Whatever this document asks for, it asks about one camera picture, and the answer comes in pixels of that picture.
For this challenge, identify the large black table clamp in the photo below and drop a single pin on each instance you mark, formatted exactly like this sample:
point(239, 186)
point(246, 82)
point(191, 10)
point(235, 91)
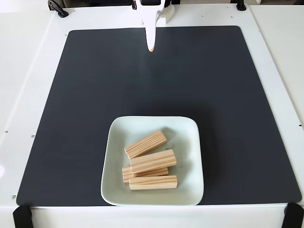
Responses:
point(63, 14)

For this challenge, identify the small black base clamp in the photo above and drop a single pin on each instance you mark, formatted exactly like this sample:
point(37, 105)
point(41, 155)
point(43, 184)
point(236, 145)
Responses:
point(134, 4)

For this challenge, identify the black rubber mat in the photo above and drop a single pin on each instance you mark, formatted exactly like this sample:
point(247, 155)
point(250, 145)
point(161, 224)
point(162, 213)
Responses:
point(71, 118)

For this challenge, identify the grooved wooden block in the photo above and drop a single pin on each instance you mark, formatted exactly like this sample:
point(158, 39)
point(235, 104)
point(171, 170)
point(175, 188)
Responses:
point(154, 183)
point(146, 145)
point(127, 174)
point(154, 161)

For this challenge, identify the small tan background object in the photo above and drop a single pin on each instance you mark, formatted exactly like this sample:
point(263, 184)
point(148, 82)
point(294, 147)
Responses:
point(259, 1)

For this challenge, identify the black corner bracket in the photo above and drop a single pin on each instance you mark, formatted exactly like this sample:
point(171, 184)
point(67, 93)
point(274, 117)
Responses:
point(22, 217)
point(294, 216)

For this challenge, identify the pale green square plate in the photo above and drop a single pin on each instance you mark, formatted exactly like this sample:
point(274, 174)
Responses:
point(187, 152)

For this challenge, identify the small black table clamp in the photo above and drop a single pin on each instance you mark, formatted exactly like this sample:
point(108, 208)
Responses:
point(241, 6)

